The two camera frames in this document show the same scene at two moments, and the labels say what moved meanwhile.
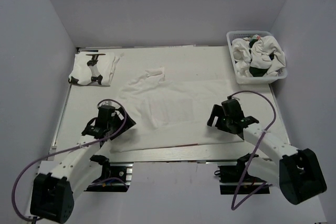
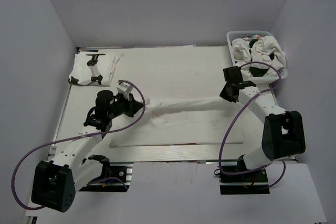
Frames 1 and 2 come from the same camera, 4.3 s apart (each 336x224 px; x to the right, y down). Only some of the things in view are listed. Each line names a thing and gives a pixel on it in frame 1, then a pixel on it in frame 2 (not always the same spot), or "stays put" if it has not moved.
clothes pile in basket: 258,56 stays put
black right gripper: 218,111 to 224,95
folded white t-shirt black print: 93,68 stays put
